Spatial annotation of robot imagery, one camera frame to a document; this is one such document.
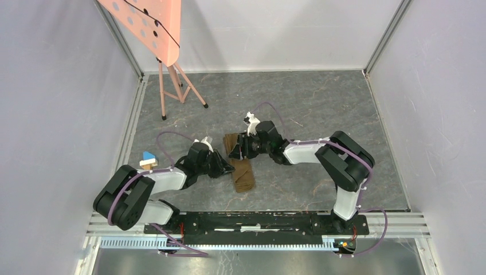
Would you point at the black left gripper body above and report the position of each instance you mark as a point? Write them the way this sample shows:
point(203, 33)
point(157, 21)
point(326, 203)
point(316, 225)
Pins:
point(210, 167)

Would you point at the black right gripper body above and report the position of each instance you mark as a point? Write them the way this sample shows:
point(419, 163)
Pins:
point(253, 146)

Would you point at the brown cloth napkin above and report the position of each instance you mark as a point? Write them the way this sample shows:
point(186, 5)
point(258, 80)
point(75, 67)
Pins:
point(243, 178)

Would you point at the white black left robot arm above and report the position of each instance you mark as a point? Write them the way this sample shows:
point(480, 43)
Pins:
point(128, 197)

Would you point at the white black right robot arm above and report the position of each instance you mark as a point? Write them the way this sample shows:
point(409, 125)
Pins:
point(348, 164)

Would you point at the blue white wooden block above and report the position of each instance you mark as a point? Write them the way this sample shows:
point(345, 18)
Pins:
point(149, 161)

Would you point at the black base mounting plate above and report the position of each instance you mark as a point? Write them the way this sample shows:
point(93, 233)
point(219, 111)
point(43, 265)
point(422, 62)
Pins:
point(256, 227)

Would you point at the pink music stand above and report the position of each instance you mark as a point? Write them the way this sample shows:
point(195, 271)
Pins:
point(157, 25)

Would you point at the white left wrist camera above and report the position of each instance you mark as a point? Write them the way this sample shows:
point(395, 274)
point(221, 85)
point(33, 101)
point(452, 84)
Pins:
point(207, 140)

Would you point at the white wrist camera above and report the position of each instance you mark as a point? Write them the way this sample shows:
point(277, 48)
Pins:
point(207, 140)
point(251, 122)

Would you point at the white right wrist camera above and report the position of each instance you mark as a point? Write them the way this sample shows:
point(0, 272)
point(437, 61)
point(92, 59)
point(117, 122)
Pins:
point(251, 122)

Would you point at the aluminium frame rail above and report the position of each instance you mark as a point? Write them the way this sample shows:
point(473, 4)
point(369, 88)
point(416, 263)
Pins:
point(133, 112)

